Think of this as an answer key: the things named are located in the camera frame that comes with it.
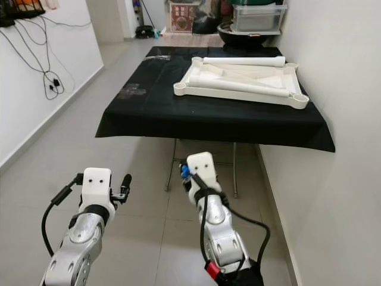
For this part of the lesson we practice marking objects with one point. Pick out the clear tape strip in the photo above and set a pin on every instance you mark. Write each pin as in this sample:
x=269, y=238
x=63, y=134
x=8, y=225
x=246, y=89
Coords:
x=158, y=58

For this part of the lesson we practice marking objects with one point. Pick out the black floor appliance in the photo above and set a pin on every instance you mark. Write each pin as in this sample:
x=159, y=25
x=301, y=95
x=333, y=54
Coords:
x=144, y=33

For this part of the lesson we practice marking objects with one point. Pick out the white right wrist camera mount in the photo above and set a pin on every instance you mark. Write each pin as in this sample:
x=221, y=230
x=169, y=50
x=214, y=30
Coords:
x=205, y=164

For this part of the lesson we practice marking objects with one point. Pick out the black power adapter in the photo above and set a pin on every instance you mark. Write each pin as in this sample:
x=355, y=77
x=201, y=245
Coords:
x=56, y=83

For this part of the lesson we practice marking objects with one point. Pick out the clear plastic storage box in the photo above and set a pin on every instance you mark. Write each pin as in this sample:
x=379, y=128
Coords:
x=259, y=18

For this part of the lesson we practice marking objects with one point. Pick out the shiny dark metal pan lid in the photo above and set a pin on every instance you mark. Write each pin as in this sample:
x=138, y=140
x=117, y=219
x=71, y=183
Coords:
x=208, y=24

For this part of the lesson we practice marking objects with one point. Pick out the green plastic lid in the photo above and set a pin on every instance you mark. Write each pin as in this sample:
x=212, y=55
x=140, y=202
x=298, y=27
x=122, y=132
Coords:
x=256, y=2

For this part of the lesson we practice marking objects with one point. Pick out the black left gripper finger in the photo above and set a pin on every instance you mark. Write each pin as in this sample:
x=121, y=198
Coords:
x=78, y=179
x=127, y=180

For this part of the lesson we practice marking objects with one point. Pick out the metal folding table frame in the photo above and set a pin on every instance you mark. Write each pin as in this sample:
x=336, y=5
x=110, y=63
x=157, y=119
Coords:
x=234, y=179

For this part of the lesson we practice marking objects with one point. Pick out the black wok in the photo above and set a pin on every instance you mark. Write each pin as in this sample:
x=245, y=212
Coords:
x=241, y=40

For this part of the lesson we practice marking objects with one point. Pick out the white plastic children table top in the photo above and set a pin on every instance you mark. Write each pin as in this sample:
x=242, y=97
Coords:
x=299, y=101

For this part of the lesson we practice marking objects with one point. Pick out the red printed carton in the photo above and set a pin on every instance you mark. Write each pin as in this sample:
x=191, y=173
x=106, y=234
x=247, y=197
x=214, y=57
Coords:
x=181, y=19

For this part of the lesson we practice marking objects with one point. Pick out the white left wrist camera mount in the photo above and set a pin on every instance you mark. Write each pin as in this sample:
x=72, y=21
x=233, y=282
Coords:
x=97, y=190

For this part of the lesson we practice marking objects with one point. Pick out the beige woven cloth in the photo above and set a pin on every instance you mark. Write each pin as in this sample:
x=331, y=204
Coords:
x=187, y=40

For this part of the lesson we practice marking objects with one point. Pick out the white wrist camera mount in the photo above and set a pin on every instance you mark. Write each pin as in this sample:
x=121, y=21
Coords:
x=205, y=164
x=97, y=190

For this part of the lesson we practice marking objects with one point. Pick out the clear tape cross patch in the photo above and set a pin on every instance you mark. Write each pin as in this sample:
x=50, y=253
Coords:
x=131, y=92

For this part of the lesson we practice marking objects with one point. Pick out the black tablecloth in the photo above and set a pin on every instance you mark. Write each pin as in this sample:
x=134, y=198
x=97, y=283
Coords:
x=155, y=113

